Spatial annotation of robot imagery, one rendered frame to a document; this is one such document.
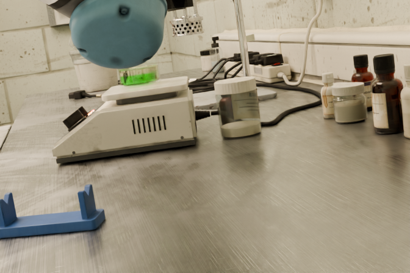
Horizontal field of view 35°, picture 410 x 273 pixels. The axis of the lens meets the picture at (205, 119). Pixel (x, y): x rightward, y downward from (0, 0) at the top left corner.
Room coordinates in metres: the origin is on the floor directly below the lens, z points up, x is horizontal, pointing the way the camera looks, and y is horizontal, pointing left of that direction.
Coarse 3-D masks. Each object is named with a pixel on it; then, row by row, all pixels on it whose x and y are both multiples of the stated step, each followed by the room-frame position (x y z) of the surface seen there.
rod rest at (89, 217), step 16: (80, 192) 0.57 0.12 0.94; (0, 208) 0.58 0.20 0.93; (80, 208) 0.57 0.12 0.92; (0, 224) 0.58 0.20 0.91; (16, 224) 0.58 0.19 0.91; (32, 224) 0.57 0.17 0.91; (48, 224) 0.57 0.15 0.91; (64, 224) 0.57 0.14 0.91; (80, 224) 0.56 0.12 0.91; (96, 224) 0.57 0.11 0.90
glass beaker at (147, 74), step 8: (144, 64) 0.92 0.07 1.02; (152, 64) 0.93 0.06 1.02; (120, 72) 0.93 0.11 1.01; (128, 72) 0.92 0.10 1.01; (136, 72) 0.92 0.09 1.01; (144, 72) 0.92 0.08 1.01; (152, 72) 0.93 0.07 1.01; (120, 80) 0.94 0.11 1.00; (128, 80) 0.92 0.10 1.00; (136, 80) 0.92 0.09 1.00; (144, 80) 0.92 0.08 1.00; (152, 80) 0.93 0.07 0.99
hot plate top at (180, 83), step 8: (160, 80) 0.98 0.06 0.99; (168, 80) 0.96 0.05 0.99; (176, 80) 0.94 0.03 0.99; (184, 80) 0.92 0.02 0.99; (112, 88) 0.96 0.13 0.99; (120, 88) 0.94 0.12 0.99; (128, 88) 0.92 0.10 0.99; (136, 88) 0.91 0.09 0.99; (144, 88) 0.89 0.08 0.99; (152, 88) 0.88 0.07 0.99; (160, 88) 0.88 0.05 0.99; (168, 88) 0.88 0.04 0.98; (176, 88) 0.88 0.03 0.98; (184, 88) 0.88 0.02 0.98; (104, 96) 0.88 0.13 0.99; (112, 96) 0.88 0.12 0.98; (120, 96) 0.88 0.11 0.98; (128, 96) 0.88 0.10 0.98; (136, 96) 0.88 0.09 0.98
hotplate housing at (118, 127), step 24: (144, 96) 0.90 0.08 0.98; (168, 96) 0.89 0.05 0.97; (192, 96) 0.96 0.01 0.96; (96, 120) 0.87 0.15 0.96; (120, 120) 0.87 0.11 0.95; (144, 120) 0.87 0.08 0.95; (168, 120) 0.87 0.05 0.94; (192, 120) 0.88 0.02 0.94; (72, 144) 0.87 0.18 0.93; (96, 144) 0.87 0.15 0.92; (120, 144) 0.87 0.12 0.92; (144, 144) 0.88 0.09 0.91; (168, 144) 0.88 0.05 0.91; (192, 144) 0.88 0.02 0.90
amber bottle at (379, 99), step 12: (384, 60) 0.79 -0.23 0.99; (384, 72) 0.79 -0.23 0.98; (372, 84) 0.80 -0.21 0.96; (384, 84) 0.78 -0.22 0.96; (396, 84) 0.78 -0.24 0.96; (372, 96) 0.80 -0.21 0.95; (384, 96) 0.78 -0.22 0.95; (396, 96) 0.78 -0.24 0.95; (372, 108) 0.80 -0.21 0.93; (384, 108) 0.78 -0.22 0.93; (396, 108) 0.78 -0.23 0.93; (384, 120) 0.78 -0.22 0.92; (396, 120) 0.78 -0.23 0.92; (384, 132) 0.78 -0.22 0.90; (396, 132) 0.78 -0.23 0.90
